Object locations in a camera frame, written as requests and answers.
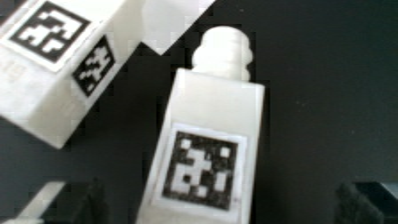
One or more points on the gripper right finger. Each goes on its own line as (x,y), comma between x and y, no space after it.
(367,203)

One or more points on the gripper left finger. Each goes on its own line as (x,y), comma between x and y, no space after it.
(68,203)

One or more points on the white leg with screw tip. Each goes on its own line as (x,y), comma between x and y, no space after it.
(201,176)

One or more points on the white leg centre right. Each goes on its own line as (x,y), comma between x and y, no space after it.
(68,39)

